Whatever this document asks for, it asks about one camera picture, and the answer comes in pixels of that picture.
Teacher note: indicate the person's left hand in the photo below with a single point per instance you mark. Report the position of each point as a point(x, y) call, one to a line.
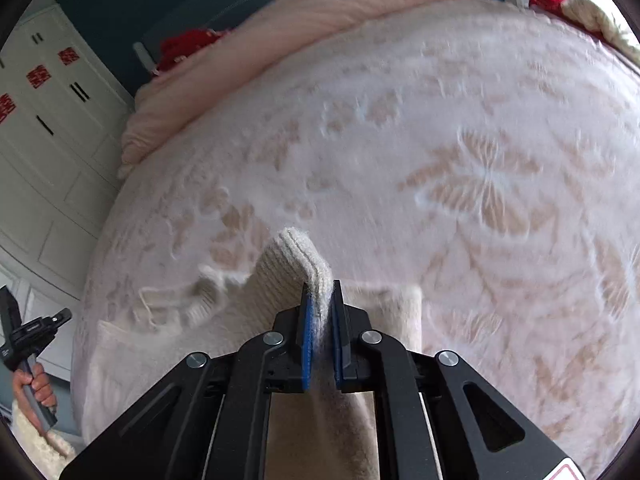
point(42, 385)

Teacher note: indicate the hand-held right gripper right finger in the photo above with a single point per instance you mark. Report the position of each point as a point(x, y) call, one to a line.
point(338, 345)

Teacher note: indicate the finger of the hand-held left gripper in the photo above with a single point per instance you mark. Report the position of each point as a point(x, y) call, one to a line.
point(50, 322)

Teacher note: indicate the red garment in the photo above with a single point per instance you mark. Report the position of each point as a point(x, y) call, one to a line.
point(187, 47)

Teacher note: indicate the person's left forearm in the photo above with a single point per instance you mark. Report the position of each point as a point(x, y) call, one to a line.
point(35, 435)

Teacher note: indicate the blue upholstered headboard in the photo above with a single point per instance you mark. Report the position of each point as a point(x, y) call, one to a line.
point(210, 0)

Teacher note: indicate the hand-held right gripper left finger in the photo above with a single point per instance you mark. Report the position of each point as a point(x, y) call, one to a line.
point(307, 345)

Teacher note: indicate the red paper door decal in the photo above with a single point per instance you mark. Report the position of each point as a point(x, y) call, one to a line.
point(40, 76)
point(5, 107)
point(66, 55)

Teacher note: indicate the cream knitted throw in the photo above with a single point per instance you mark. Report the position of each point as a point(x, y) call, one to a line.
point(600, 17)

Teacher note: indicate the pink butterfly blanket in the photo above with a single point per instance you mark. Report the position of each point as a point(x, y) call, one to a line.
point(475, 135)

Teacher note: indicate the pink duvet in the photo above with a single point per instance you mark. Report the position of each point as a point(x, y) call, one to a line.
point(300, 30)

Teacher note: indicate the white wardrobe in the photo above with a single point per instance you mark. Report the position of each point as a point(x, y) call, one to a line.
point(55, 160)

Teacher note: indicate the cream knit towel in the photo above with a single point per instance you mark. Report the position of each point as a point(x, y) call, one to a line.
point(285, 270)

